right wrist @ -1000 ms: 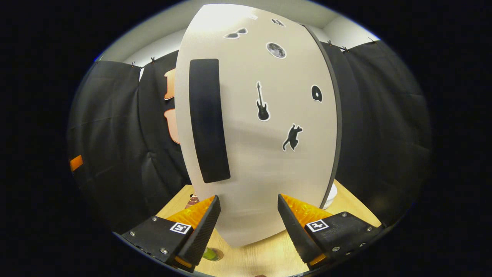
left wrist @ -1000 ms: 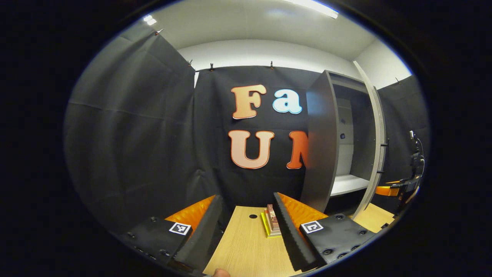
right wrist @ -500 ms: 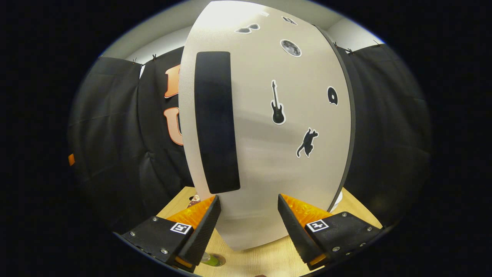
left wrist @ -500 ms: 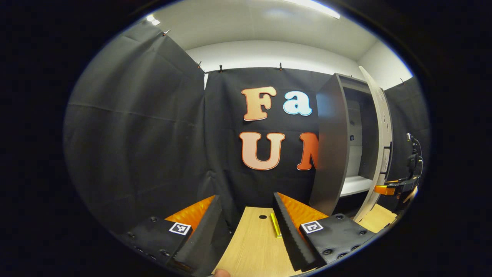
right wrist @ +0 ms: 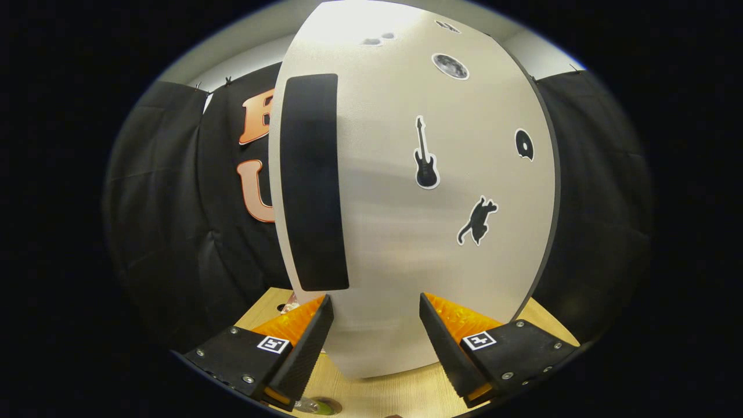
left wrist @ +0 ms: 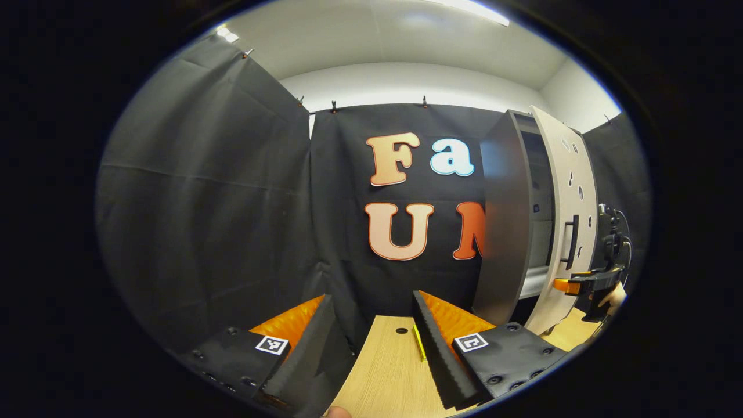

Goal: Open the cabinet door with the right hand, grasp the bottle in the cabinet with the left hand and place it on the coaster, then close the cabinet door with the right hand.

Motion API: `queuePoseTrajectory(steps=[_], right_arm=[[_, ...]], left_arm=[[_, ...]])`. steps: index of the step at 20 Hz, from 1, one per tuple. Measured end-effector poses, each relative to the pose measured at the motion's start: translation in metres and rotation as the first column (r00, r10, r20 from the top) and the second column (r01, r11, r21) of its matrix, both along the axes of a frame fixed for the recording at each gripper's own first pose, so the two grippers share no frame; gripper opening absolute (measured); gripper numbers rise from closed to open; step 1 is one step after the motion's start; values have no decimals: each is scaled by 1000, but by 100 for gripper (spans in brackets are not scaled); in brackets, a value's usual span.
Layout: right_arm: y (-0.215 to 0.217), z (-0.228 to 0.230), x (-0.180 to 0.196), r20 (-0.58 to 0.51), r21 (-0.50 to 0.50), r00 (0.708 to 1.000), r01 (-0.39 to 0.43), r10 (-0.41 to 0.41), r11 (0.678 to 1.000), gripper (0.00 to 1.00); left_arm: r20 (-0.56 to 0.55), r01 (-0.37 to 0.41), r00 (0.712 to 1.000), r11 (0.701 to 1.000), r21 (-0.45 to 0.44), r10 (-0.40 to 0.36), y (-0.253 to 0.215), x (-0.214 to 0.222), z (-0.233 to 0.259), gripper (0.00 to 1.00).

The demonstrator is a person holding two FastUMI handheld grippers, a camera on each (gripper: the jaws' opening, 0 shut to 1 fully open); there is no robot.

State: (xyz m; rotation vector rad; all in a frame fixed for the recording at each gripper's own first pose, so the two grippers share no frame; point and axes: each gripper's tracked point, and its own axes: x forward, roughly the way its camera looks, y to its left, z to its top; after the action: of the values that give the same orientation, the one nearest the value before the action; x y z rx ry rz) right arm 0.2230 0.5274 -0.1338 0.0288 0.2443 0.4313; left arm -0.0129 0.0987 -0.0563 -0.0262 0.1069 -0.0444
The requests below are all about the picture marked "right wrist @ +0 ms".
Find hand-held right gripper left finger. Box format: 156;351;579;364
183;294;336;413

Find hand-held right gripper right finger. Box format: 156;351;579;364
419;292;581;407

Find green label clear bottle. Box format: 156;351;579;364
293;397;337;416

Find white cabinet door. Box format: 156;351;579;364
268;0;561;381

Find black backdrop cloth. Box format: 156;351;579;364
103;63;654;355

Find black door handle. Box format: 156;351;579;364
280;73;350;292

